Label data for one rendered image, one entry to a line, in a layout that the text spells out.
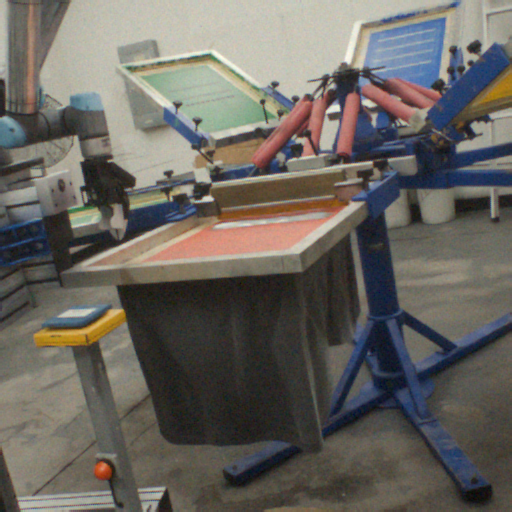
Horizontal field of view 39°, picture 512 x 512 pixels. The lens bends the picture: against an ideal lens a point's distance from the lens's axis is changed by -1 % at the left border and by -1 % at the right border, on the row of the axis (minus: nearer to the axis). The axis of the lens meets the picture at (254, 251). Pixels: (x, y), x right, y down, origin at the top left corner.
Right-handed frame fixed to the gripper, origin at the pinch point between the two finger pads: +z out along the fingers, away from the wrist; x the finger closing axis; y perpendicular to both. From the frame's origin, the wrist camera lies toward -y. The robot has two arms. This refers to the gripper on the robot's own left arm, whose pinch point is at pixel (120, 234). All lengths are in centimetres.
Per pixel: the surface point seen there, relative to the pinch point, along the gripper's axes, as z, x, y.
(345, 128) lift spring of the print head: -13, 34, -90
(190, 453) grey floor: 101, -42, -71
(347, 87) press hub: -27, 28, -117
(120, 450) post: 38, 17, 39
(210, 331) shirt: 22.1, 27.8, 12.3
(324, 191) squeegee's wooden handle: 0, 42, -37
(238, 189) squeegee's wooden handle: -3.2, 16.2, -37.2
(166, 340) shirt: 24.1, 15.4, 12.0
